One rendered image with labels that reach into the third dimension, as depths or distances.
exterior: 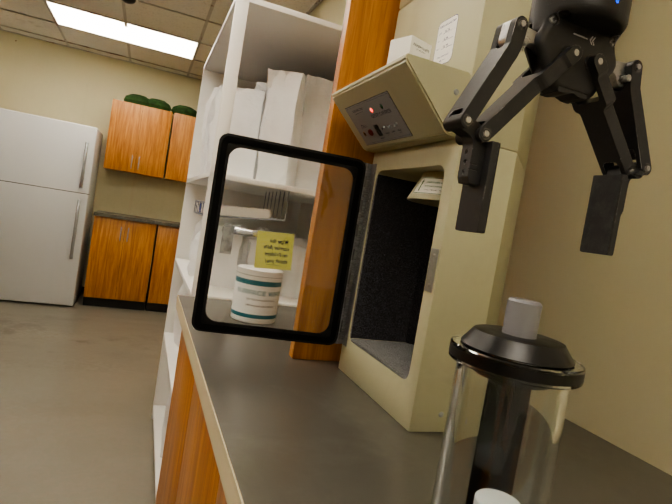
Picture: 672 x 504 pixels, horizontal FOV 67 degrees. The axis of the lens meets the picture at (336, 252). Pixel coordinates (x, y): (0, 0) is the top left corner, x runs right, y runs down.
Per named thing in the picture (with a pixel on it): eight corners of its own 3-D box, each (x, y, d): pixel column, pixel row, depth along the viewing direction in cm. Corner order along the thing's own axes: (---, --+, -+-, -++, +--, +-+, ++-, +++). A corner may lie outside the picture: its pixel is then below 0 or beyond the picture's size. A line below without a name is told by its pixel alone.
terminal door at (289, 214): (336, 346, 109) (367, 160, 107) (189, 330, 102) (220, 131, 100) (335, 345, 109) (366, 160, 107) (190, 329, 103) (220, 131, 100)
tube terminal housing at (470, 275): (435, 373, 120) (494, 44, 116) (532, 433, 90) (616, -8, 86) (337, 367, 111) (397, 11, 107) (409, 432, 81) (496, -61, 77)
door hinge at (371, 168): (342, 343, 110) (372, 164, 108) (346, 346, 108) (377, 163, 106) (335, 343, 110) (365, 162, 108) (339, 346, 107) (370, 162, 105)
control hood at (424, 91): (373, 153, 108) (381, 106, 108) (461, 137, 78) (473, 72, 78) (323, 141, 104) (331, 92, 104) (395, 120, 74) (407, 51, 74)
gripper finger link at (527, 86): (585, 57, 40) (578, 41, 39) (490, 144, 38) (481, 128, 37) (549, 68, 44) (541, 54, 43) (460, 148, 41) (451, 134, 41)
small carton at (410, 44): (404, 84, 90) (410, 50, 89) (426, 81, 86) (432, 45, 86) (384, 75, 86) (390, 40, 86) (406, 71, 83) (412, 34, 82)
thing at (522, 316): (516, 362, 49) (529, 295, 49) (596, 398, 40) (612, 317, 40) (435, 356, 46) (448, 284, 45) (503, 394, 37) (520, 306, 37)
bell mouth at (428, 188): (465, 212, 107) (469, 186, 107) (523, 216, 90) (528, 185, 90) (390, 198, 101) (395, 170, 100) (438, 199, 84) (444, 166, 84)
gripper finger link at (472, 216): (501, 142, 38) (493, 140, 38) (485, 234, 39) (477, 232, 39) (476, 146, 41) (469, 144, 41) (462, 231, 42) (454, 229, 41)
